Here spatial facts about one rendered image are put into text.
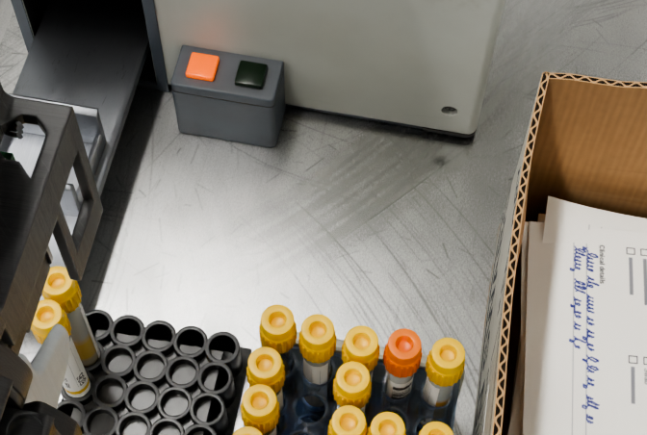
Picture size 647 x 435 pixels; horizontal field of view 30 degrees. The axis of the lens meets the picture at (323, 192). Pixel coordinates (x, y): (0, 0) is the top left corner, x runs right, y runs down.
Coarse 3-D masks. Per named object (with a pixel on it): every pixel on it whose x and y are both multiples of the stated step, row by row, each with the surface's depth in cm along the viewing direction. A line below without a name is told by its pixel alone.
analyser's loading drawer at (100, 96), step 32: (64, 0) 72; (96, 0) 72; (128, 0) 72; (64, 32) 71; (96, 32) 71; (128, 32) 71; (32, 64) 69; (64, 64) 69; (96, 64) 69; (128, 64) 70; (32, 96) 68; (64, 96) 68; (96, 96) 68; (128, 96) 68; (32, 128) 67; (96, 128) 65; (32, 160) 66; (96, 160) 66; (64, 192) 62
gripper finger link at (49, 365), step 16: (48, 336) 36; (64, 336) 37; (48, 352) 36; (64, 352) 37; (32, 368) 34; (48, 368) 36; (64, 368) 38; (32, 384) 34; (48, 384) 36; (32, 400) 34; (48, 400) 36
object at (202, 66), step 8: (192, 56) 68; (200, 56) 68; (208, 56) 68; (216, 56) 68; (192, 64) 68; (200, 64) 68; (208, 64) 68; (216, 64) 68; (192, 72) 68; (200, 72) 68; (208, 72) 68; (208, 80) 68
